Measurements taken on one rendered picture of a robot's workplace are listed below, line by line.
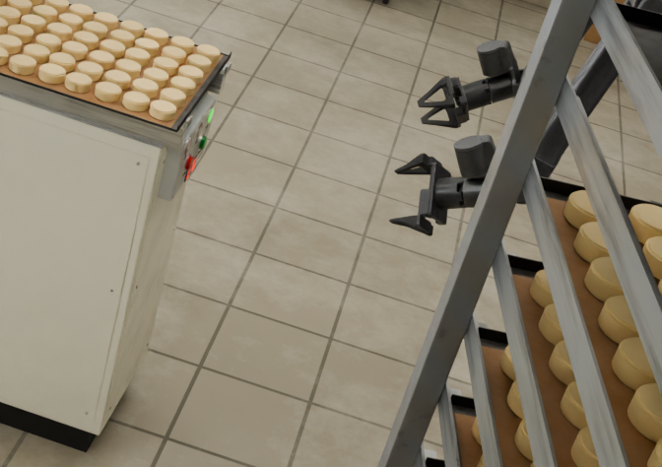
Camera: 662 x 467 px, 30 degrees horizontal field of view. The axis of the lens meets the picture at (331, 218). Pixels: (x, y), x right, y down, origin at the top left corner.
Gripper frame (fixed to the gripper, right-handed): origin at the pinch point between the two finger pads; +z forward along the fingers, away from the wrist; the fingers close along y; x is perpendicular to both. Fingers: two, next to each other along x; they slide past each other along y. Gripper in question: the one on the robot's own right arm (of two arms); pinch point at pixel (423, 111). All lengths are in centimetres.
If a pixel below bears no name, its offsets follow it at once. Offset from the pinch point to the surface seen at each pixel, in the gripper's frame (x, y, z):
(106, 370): 32, -8, 82
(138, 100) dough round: -4, 38, 52
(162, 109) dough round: -1, 37, 48
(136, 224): 12, 18, 62
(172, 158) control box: 3, 24, 51
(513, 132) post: 63, 140, -1
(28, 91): -14, 37, 73
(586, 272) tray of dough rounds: 78, 143, -2
